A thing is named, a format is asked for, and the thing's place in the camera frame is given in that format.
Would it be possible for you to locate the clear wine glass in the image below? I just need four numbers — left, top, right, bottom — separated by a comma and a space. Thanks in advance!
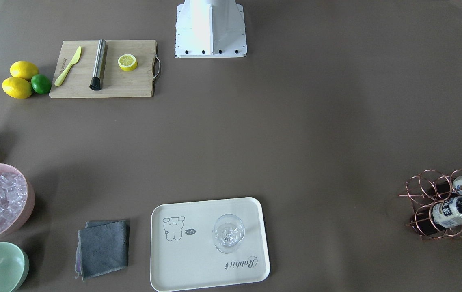
212, 214, 246, 254

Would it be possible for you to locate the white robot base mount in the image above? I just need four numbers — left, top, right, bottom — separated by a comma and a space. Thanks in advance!
174, 0, 248, 58

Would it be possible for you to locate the yellow lemon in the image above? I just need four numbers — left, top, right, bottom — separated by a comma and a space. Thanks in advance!
9, 60, 39, 81
2, 77, 33, 99

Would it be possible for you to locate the steel muddler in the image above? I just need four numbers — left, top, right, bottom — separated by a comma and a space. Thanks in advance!
89, 39, 107, 91

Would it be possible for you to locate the half lemon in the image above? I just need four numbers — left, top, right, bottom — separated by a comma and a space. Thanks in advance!
117, 54, 138, 72

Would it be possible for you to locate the bamboo cutting board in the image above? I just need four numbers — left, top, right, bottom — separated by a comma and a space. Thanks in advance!
49, 39, 160, 99

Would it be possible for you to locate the upper yellow lemon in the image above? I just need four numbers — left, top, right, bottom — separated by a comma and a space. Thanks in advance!
9, 60, 39, 81

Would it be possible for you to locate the green lime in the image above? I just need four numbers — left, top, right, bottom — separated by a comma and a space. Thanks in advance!
30, 74, 52, 94

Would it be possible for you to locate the tea bottle middle back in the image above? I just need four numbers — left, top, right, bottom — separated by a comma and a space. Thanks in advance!
410, 196, 462, 236

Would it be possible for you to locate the lower yellow lemon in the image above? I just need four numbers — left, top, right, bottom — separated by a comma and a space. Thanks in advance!
2, 77, 33, 99

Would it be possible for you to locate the cream rabbit tray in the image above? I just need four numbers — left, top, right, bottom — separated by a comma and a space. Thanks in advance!
151, 197, 271, 292

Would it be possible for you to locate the grey folded cloth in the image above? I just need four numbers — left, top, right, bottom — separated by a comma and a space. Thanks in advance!
75, 220, 130, 281

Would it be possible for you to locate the yellow plastic knife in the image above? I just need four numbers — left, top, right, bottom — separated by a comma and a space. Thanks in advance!
54, 46, 82, 87

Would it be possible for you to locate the copper wire bottle basket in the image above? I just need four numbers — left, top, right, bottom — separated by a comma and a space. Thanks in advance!
402, 170, 462, 240

